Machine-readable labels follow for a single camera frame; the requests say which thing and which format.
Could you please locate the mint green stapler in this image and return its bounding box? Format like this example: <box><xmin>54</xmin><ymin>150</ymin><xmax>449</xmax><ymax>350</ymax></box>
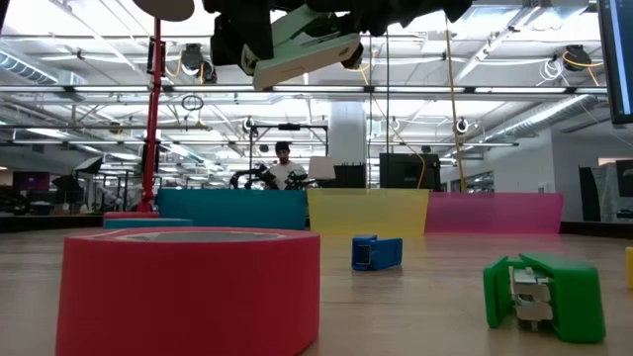
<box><xmin>251</xmin><ymin>3</ymin><xmax>363</xmax><ymax>92</ymax></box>

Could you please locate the blue tape roll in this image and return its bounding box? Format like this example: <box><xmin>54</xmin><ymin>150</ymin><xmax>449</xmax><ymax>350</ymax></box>
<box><xmin>102</xmin><ymin>218</ymin><xmax>194</xmax><ymax>230</ymax></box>

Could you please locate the blue mini stapler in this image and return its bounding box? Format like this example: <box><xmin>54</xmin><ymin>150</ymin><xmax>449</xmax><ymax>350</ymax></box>
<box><xmin>351</xmin><ymin>234</ymin><xmax>404</xmax><ymax>272</ymax></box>

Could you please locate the red tape roll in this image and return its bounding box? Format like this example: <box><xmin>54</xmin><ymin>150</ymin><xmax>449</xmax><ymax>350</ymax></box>
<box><xmin>55</xmin><ymin>226</ymin><xmax>321</xmax><ymax>356</ymax></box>

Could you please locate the green mini stapler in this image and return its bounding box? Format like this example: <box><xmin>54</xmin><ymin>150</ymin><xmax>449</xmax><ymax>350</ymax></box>
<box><xmin>483</xmin><ymin>252</ymin><xmax>606</xmax><ymax>344</ymax></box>

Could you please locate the person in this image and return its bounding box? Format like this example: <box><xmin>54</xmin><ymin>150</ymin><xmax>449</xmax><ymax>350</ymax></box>
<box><xmin>269</xmin><ymin>140</ymin><xmax>309</xmax><ymax>191</ymax></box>

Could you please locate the red desk lamp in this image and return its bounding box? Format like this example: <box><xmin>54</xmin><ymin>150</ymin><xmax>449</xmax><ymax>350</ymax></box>
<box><xmin>102</xmin><ymin>0</ymin><xmax>196</xmax><ymax>223</ymax></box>

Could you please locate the white box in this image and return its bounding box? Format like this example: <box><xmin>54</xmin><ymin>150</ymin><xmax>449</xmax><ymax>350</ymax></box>
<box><xmin>307</xmin><ymin>156</ymin><xmax>336</xmax><ymax>181</ymax></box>

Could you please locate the large black equipment box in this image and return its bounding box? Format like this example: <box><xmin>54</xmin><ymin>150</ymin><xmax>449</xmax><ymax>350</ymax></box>
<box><xmin>379</xmin><ymin>152</ymin><xmax>441</xmax><ymax>192</ymax></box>

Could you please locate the small black equipment box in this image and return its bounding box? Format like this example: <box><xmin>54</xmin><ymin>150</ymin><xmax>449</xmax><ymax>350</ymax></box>
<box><xmin>333</xmin><ymin>164</ymin><xmax>368</xmax><ymax>190</ymax></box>

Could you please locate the blue plastic bin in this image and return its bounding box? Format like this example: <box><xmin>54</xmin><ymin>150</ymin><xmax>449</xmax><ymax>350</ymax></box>
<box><xmin>156</xmin><ymin>188</ymin><xmax>309</xmax><ymax>231</ymax></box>

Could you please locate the yellow plastic bin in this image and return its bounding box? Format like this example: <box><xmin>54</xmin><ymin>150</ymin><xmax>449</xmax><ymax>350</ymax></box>
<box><xmin>307</xmin><ymin>187</ymin><xmax>430</xmax><ymax>237</ymax></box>

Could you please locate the red plastic bin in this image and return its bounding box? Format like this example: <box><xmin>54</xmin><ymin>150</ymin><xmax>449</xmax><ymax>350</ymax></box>
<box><xmin>424</xmin><ymin>191</ymin><xmax>565</xmax><ymax>234</ymax></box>

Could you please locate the black computer monitor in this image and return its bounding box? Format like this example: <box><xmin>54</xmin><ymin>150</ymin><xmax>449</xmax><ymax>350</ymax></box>
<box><xmin>596</xmin><ymin>0</ymin><xmax>633</xmax><ymax>125</ymax></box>

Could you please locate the black background rig frame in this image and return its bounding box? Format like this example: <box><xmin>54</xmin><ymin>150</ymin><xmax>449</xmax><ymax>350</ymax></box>
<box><xmin>248</xmin><ymin>123</ymin><xmax>330</xmax><ymax>190</ymax></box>

